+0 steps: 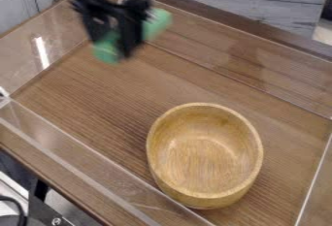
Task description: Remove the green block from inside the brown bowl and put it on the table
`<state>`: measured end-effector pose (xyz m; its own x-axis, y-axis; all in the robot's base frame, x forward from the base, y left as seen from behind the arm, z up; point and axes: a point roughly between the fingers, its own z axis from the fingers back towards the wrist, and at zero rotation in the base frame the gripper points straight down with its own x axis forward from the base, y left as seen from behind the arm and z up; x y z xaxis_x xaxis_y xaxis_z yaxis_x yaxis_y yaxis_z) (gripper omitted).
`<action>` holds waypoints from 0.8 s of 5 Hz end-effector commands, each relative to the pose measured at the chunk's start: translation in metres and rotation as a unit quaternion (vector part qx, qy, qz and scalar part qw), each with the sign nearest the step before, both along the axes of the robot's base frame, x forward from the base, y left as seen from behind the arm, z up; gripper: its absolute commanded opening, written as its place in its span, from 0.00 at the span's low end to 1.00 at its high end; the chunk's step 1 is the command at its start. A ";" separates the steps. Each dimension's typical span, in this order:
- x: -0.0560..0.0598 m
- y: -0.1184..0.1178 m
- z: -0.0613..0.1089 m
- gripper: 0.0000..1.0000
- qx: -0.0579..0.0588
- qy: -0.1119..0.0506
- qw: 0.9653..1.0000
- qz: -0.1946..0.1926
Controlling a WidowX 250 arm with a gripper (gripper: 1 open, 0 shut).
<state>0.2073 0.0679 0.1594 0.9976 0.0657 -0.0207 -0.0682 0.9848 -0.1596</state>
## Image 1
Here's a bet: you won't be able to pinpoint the clear acrylic tray walls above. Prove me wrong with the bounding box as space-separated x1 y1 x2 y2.
0 0 332 226

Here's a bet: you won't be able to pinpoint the black cable under table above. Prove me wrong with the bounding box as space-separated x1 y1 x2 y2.
0 195 29 226

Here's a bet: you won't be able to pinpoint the black metal table leg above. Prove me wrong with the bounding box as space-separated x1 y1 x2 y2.
27 179 73 226

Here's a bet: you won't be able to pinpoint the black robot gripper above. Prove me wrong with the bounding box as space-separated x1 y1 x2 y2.
71 0 150 58

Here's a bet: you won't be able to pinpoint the green rectangular block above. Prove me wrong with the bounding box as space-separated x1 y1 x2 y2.
94 8 173 63

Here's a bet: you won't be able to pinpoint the brown wooden bowl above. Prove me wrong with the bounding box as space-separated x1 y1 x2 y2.
146 103 264 210

